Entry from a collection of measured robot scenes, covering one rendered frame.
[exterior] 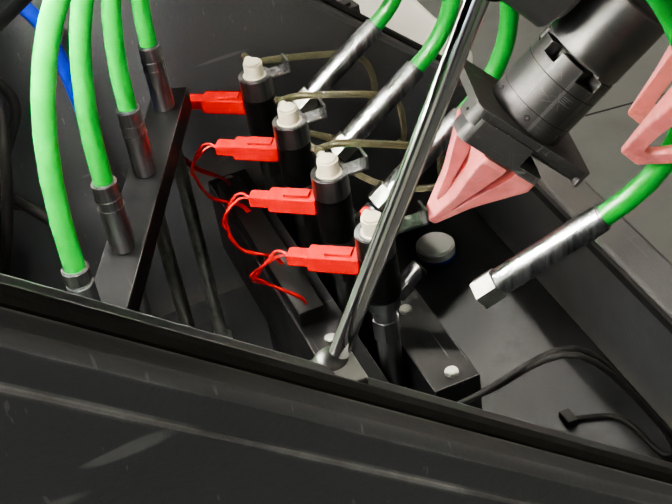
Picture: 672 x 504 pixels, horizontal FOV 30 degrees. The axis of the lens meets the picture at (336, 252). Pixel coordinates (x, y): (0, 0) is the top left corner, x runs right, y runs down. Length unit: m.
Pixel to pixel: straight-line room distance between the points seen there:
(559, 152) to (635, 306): 0.26
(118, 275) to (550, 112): 0.31
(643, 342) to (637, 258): 0.07
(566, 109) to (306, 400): 0.43
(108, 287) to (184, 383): 0.47
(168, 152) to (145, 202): 0.06
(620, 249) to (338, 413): 0.66
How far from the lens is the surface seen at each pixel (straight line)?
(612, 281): 1.09
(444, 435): 0.48
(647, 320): 1.06
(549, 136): 0.83
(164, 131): 1.01
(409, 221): 0.88
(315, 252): 0.89
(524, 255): 0.78
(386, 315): 0.91
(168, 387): 0.40
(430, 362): 0.94
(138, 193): 0.95
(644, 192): 0.76
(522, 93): 0.82
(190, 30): 1.10
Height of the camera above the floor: 1.65
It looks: 40 degrees down
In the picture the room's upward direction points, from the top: 9 degrees counter-clockwise
